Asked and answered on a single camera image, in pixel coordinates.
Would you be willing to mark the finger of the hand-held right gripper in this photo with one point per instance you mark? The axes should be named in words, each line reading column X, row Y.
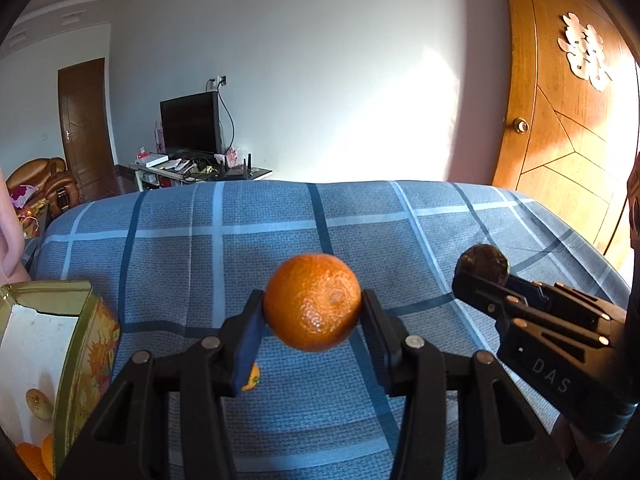
column 480, row 292
column 522, row 287

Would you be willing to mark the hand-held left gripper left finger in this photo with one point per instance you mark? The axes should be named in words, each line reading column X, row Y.
column 247, row 347

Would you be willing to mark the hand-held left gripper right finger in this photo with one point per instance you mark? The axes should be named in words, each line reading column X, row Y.
column 376, row 342

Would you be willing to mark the dark brown fruit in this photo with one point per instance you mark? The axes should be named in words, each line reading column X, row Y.
column 482, row 260

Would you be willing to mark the large orange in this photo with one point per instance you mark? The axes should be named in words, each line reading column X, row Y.
column 310, row 300

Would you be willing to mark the gold tin box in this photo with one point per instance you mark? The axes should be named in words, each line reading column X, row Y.
column 85, row 360

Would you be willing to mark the small orange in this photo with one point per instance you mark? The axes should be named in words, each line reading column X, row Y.
column 48, row 452
column 32, row 462

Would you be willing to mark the person's right hand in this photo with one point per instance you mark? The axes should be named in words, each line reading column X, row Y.
column 567, row 445

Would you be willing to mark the small yellow fruit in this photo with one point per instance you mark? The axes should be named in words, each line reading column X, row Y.
column 251, row 379
column 38, row 404

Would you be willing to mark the blue plaid blanket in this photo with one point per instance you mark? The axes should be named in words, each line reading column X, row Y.
column 400, row 240

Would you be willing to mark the light wooden door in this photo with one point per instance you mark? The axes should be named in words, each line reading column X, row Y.
column 560, row 160

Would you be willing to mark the round door knob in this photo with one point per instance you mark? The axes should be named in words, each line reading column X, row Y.
column 521, row 125

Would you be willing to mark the black router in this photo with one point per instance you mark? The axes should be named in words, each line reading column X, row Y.
column 237, row 170

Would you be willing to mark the television stand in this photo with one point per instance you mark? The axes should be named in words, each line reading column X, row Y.
column 200, row 175

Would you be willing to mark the white set-top box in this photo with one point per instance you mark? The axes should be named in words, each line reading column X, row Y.
column 152, row 159

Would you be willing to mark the pink ornament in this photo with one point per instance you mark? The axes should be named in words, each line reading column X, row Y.
column 159, row 137

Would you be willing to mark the black television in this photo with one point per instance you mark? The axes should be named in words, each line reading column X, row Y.
column 190, row 122

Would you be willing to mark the white paper door decoration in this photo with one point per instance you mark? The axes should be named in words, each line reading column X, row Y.
column 585, row 50

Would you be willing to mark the brown leather sofa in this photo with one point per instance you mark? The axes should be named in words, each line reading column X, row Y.
column 50, row 175

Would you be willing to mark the floral cushion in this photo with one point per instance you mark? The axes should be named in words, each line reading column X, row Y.
column 22, row 195

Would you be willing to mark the dark brown door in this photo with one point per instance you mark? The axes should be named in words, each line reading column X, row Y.
column 85, row 125

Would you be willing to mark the wall outlet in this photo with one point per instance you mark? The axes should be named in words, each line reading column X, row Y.
column 217, row 81

